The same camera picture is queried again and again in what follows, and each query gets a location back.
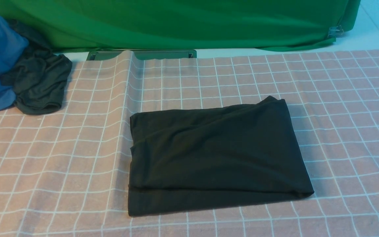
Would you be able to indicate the dark gray long-sleeve top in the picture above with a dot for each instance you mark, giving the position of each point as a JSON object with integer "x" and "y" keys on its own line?
{"x": 199, "y": 159}

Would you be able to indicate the pink checkered tablecloth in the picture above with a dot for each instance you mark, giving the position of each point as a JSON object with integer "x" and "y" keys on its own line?
{"x": 66, "y": 174}

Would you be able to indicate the dark gray crumpled garment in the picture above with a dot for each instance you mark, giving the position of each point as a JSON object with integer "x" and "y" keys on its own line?
{"x": 39, "y": 77}

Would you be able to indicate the gray-green flat bar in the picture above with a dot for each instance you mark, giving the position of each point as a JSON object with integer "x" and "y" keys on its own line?
{"x": 100, "y": 55}

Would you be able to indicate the green backdrop cloth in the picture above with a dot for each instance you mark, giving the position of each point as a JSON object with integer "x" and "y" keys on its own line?
{"x": 272, "y": 25}

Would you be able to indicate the clear binder clip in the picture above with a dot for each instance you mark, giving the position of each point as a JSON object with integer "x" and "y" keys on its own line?
{"x": 335, "y": 32}

